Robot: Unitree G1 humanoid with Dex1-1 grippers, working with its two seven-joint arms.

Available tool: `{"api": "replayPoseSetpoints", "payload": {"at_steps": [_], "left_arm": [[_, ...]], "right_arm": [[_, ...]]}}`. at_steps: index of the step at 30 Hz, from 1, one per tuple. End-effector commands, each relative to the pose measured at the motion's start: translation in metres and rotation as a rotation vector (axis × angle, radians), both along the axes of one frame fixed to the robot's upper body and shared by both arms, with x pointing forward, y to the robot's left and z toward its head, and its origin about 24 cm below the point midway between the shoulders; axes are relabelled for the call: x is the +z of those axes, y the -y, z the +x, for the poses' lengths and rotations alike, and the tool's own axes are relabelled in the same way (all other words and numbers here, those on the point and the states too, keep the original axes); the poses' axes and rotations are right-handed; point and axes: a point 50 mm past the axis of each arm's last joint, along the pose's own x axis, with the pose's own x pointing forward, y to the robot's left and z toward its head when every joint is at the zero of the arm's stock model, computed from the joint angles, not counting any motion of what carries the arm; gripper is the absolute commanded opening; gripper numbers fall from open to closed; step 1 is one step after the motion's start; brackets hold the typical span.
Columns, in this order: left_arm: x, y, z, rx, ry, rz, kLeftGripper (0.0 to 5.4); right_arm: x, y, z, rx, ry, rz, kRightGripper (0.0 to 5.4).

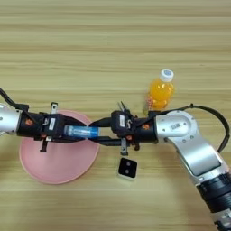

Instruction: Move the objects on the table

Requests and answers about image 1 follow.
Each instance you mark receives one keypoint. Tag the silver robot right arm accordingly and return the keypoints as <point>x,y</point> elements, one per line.
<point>198,150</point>

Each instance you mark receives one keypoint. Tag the orange juice bottle white cap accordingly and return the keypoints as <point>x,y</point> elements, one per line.
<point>161,93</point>

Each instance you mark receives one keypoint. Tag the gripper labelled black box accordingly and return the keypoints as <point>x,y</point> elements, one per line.
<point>54,124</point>
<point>121,120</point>

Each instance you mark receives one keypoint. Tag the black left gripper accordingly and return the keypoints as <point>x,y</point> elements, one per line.
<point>38,126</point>

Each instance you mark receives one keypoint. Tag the left gripper labelled black box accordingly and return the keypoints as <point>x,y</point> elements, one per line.
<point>54,124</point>

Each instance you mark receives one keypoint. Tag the pink round plate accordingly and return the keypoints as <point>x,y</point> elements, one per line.
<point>60,164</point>

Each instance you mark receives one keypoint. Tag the small black square white-based device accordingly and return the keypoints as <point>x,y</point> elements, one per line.
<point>127,168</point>

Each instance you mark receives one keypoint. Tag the blue tube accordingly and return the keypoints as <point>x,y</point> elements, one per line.
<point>81,131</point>

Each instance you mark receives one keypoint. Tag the right gripper labelled black box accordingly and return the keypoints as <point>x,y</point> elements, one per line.
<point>121,120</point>

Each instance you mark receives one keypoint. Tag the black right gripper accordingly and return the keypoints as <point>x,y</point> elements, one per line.
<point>131,132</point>

